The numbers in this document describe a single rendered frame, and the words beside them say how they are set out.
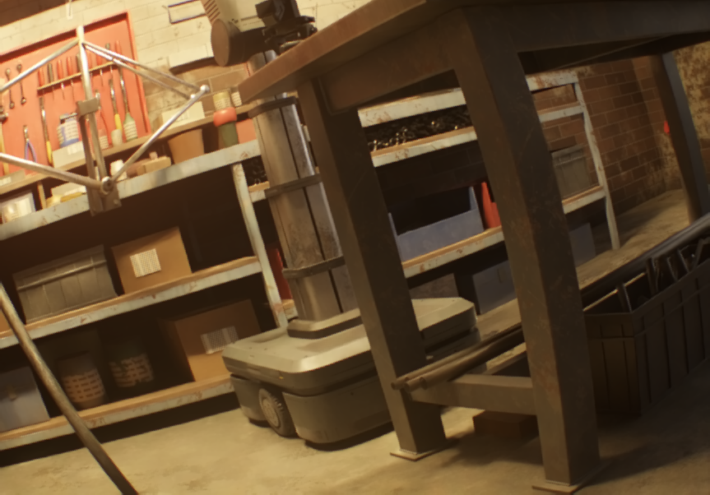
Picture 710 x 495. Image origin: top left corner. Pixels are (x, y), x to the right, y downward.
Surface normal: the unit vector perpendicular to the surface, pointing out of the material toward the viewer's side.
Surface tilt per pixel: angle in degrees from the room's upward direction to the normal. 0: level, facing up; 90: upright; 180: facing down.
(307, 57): 90
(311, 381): 90
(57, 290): 90
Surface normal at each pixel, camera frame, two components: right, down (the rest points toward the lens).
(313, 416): -0.48, 0.18
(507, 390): -0.87, 0.26
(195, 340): 0.43, -0.08
